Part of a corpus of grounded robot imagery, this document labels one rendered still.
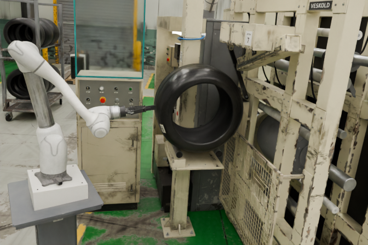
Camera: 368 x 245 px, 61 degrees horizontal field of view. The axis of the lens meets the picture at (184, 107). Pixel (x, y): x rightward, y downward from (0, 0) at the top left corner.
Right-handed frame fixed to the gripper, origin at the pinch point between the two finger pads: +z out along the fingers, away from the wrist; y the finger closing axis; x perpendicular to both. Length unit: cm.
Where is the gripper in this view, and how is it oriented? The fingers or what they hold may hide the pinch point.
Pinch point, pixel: (150, 108)
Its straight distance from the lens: 210.3
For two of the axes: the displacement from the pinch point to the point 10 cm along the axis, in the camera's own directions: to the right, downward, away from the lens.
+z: 9.8, -1.3, 1.7
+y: -2.0, -2.7, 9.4
